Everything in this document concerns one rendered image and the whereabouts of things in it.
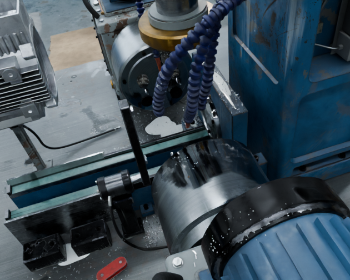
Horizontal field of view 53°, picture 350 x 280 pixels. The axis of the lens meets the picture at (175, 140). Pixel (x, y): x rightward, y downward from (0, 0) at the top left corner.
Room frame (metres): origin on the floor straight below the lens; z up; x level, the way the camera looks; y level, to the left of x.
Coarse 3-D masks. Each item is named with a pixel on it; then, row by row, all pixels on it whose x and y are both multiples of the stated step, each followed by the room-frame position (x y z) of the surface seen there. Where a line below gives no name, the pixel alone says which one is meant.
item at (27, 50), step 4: (32, 20) 0.74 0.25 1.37; (24, 44) 0.62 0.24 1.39; (28, 44) 0.62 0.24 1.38; (20, 48) 0.61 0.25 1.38; (24, 48) 0.61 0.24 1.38; (28, 48) 0.61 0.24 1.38; (32, 48) 0.61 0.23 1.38; (24, 52) 0.61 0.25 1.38; (28, 52) 0.61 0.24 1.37; (32, 52) 0.61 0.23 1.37; (24, 56) 0.60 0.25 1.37; (28, 56) 0.60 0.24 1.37; (32, 56) 0.60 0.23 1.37; (52, 68) 0.74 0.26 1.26; (48, 100) 0.61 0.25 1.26; (52, 100) 0.61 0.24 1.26; (56, 100) 0.62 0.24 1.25; (48, 104) 0.61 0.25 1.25; (52, 104) 0.60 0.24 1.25; (56, 104) 0.61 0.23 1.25
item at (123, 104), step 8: (120, 104) 0.56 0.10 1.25; (128, 104) 0.56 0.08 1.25; (128, 112) 0.55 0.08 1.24; (128, 120) 0.55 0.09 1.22; (128, 128) 0.55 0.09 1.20; (128, 136) 0.55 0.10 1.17; (136, 136) 0.55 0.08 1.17; (136, 144) 0.55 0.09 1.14; (136, 152) 0.55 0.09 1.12; (136, 160) 0.55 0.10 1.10; (144, 160) 0.56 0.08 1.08; (144, 168) 0.55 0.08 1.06; (144, 176) 0.55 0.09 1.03; (144, 184) 0.55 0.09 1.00
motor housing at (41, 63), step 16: (32, 64) 0.61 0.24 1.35; (48, 64) 0.74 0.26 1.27; (0, 80) 0.59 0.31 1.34; (16, 80) 0.58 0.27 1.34; (32, 80) 0.59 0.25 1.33; (48, 80) 0.71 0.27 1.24; (0, 96) 0.58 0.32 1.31; (16, 96) 0.58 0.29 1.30; (32, 96) 0.59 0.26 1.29; (48, 96) 0.59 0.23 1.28; (0, 112) 0.58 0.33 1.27; (16, 112) 0.58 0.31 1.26
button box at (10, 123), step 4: (20, 116) 0.84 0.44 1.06; (8, 120) 0.84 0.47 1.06; (12, 120) 0.84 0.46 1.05; (16, 120) 0.84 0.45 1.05; (20, 120) 0.84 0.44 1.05; (24, 120) 0.84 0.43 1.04; (28, 120) 0.84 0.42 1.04; (32, 120) 0.84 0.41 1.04; (0, 124) 0.83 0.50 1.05; (4, 124) 0.83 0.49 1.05; (8, 124) 0.83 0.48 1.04; (12, 124) 0.83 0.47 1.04; (16, 124) 0.83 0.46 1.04; (0, 128) 0.82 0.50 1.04; (4, 128) 0.82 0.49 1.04
